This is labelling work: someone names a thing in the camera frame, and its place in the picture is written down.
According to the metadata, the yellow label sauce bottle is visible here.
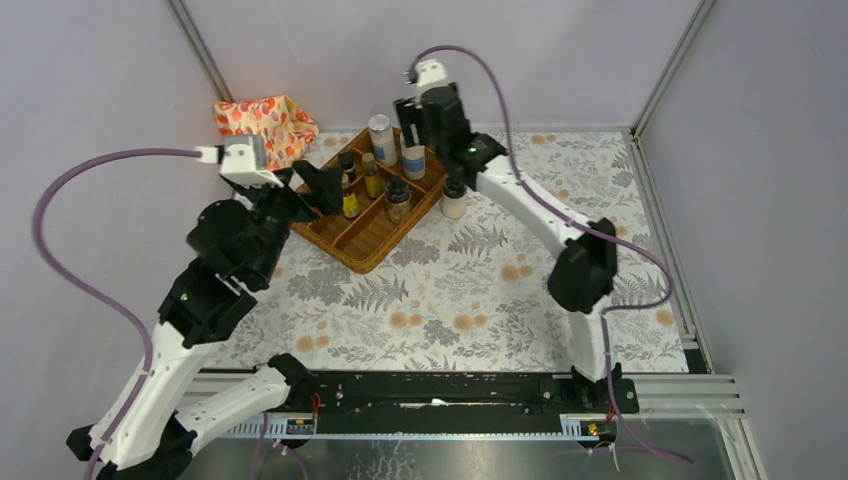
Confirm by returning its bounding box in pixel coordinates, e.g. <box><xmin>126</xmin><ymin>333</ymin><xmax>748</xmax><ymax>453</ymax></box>
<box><xmin>361</xmin><ymin>152</ymin><xmax>383</xmax><ymax>199</ymax></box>

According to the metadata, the brown wicker divided basket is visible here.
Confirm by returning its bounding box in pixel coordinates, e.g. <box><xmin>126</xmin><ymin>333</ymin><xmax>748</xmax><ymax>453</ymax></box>
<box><xmin>293</xmin><ymin>130</ymin><xmax>447</xmax><ymax>274</ymax></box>

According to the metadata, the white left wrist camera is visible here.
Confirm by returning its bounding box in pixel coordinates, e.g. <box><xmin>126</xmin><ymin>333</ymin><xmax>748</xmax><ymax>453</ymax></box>
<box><xmin>219</xmin><ymin>134</ymin><xmax>284</xmax><ymax>188</ymax></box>

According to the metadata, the black cap grinder bottle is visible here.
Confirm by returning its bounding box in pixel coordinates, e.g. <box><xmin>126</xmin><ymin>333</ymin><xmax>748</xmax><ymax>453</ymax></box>
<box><xmin>385</xmin><ymin>175</ymin><xmax>412</xmax><ymax>225</ymax></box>

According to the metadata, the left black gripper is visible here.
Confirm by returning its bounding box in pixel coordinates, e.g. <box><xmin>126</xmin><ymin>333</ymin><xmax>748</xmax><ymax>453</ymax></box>
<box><xmin>238</xmin><ymin>159</ymin><xmax>347</xmax><ymax>283</ymax></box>

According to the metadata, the orange floral cloth bag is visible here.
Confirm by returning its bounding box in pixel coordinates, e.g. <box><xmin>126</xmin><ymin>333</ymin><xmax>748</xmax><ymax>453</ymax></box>
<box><xmin>212</xmin><ymin>94</ymin><xmax>320</xmax><ymax>170</ymax></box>

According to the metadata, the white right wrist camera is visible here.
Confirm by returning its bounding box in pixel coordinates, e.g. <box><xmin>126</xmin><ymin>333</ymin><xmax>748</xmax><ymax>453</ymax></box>
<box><xmin>414</xmin><ymin>59</ymin><xmax>450</xmax><ymax>93</ymax></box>

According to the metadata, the dark spice jar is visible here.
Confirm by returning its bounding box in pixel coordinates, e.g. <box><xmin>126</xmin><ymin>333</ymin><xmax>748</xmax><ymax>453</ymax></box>
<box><xmin>338</xmin><ymin>151</ymin><xmax>357</xmax><ymax>184</ymax></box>

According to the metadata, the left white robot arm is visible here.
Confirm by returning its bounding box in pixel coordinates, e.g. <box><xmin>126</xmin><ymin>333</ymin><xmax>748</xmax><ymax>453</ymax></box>
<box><xmin>67</xmin><ymin>161</ymin><xmax>344</xmax><ymax>479</ymax></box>

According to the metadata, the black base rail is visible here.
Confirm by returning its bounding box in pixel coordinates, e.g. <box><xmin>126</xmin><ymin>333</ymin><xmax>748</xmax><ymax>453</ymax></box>
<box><xmin>274</xmin><ymin>370</ymin><xmax>640</xmax><ymax>435</ymax></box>

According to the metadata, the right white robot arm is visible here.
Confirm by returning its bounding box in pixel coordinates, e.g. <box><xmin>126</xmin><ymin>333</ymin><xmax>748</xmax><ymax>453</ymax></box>
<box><xmin>394</xmin><ymin>83</ymin><xmax>621</xmax><ymax>412</ymax></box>

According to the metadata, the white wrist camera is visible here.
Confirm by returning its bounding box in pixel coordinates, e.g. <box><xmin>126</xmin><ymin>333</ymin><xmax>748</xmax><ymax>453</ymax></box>
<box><xmin>414</xmin><ymin>59</ymin><xmax>450</xmax><ymax>93</ymax></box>
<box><xmin>219</xmin><ymin>134</ymin><xmax>284</xmax><ymax>188</ymax></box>

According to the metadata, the blue label pellet jar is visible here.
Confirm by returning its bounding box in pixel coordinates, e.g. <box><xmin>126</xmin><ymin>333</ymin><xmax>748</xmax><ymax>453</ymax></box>
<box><xmin>401</xmin><ymin>145</ymin><xmax>426</xmax><ymax>181</ymax></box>
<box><xmin>367</xmin><ymin>114</ymin><xmax>397</xmax><ymax>167</ymax></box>

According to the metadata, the floral patterned table mat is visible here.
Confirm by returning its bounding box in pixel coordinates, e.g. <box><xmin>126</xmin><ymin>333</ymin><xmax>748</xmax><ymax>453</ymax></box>
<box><xmin>206</xmin><ymin>132</ymin><xmax>689</xmax><ymax>373</ymax></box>

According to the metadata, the aluminium frame rail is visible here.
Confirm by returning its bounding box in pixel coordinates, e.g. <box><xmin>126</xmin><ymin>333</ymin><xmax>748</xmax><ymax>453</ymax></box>
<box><xmin>164</xmin><ymin>0</ymin><xmax>234</xmax><ymax>102</ymax></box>

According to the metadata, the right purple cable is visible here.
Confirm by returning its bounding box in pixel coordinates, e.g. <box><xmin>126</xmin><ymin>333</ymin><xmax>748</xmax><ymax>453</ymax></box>
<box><xmin>405</xmin><ymin>44</ymin><xmax>697</xmax><ymax>468</ymax></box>

